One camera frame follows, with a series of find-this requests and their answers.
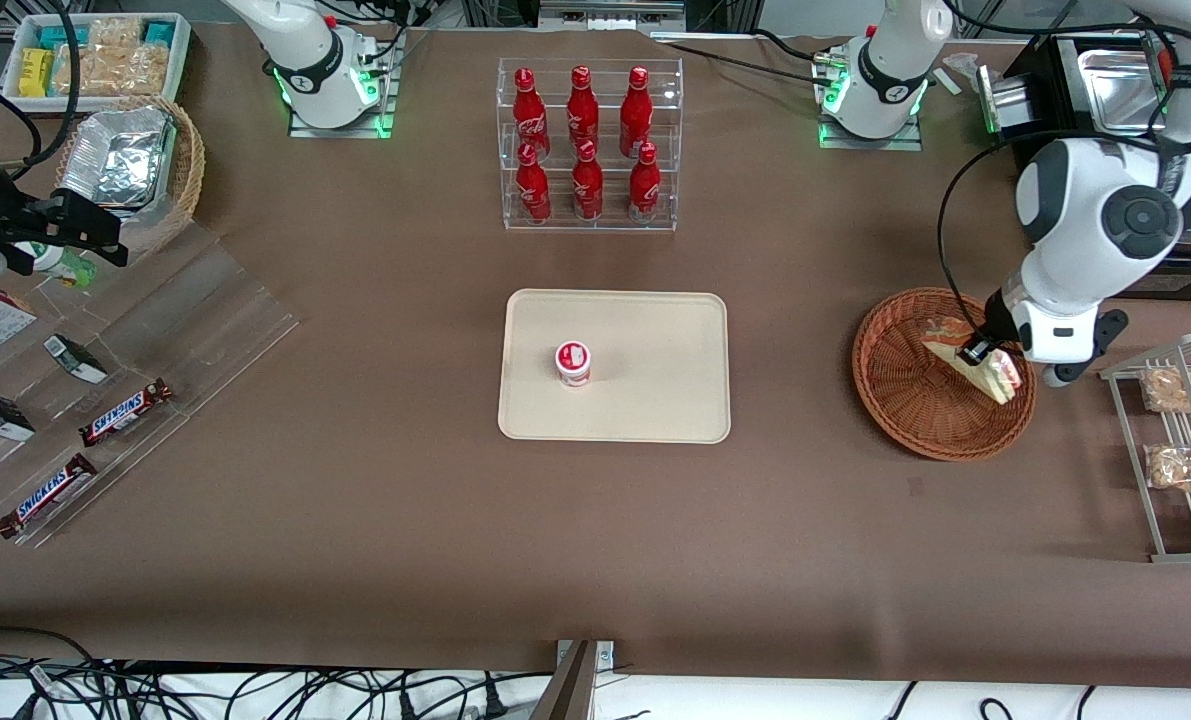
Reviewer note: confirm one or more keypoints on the white plastic snack bin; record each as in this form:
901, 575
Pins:
180, 60

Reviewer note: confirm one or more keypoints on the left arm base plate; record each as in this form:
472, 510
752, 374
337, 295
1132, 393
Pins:
835, 135

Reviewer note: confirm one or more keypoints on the clear acrylic bottle rack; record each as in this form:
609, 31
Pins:
610, 215

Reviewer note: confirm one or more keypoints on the beige plastic tray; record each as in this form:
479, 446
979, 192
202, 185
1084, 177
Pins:
645, 380

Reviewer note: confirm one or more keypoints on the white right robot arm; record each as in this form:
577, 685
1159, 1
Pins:
305, 55

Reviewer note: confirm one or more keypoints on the silver foil container stack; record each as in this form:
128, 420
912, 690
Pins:
120, 155

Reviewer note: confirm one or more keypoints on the teal snack pack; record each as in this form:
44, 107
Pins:
158, 32
60, 37

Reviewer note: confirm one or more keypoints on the green label drink bottle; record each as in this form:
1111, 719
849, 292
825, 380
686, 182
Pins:
60, 265

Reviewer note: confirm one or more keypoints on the clear acrylic display stand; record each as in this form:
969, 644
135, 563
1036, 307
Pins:
205, 320

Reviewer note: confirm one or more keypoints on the yellow snack pack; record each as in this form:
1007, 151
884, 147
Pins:
37, 72

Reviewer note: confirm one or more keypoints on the small black white box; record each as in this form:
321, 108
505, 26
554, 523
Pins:
0, 415
75, 358

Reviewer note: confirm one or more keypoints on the red cola bottle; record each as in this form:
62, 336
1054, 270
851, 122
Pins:
636, 112
527, 115
587, 188
532, 190
644, 190
582, 110

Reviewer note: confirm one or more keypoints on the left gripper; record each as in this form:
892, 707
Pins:
998, 321

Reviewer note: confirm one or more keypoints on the grey metal camera bracket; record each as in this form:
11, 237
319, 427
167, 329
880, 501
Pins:
575, 680

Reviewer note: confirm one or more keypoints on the light wicker basket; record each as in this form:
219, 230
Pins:
187, 170

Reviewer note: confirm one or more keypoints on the brown table mat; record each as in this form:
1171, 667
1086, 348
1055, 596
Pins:
595, 550

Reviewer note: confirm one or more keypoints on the round brown wicker basket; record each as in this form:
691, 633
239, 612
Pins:
905, 400

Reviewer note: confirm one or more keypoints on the clear bagged brown snack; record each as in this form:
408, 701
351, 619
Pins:
1183, 390
1180, 467

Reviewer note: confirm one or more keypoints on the Snickers chocolate bar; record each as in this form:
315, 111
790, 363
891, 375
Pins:
125, 412
47, 496

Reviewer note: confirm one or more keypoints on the triangle sandwich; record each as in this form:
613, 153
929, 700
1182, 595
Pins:
1000, 380

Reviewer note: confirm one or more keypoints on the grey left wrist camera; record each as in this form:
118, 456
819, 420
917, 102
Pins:
1085, 365

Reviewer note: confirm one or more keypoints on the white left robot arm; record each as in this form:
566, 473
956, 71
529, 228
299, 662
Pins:
1105, 215

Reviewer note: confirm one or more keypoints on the silver metal box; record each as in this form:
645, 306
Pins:
1005, 100

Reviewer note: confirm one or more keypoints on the red white yogurt cup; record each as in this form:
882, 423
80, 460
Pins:
573, 362

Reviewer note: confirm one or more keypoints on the steel gastronorm pan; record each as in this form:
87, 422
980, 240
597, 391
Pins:
1115, 90

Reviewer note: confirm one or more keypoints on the clear bagged crackers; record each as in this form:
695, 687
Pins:
115, 65

